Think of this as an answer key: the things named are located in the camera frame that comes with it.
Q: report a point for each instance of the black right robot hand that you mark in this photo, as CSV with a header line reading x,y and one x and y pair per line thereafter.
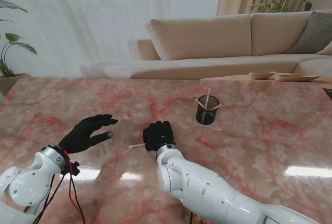
x,y
158,134

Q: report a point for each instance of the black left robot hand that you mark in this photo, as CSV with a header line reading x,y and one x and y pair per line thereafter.
x,y
80,136

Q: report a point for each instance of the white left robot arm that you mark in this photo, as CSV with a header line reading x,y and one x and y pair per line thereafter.
x,y
23,182

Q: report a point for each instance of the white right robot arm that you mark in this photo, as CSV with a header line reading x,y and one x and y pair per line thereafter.
x,y
197,182

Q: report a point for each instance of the black mesh brush holder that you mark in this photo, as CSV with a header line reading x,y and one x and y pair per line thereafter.
x,y
207,117

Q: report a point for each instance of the beige plant pot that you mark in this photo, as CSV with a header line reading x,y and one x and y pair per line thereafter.
x,y
10,82

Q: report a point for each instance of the beige sofa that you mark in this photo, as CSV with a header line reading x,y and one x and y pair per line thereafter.
x,y
202,37

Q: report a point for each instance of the large-leaf green plant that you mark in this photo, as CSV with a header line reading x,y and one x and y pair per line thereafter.
x,y
15,43

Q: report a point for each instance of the wooden bowl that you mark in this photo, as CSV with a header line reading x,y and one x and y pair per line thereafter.
x,y
262,75

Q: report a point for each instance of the white sheer curtain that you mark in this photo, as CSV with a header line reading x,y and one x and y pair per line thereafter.
x,y
103,14

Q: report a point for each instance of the flat wooden tray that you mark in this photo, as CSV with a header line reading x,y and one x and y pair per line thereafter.
x,y
297,77

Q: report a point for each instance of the grey sofa cushion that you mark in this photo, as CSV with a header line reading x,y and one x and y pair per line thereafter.
x,y
313,34

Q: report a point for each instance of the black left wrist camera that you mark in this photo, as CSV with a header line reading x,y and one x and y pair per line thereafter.
x,y
73,168

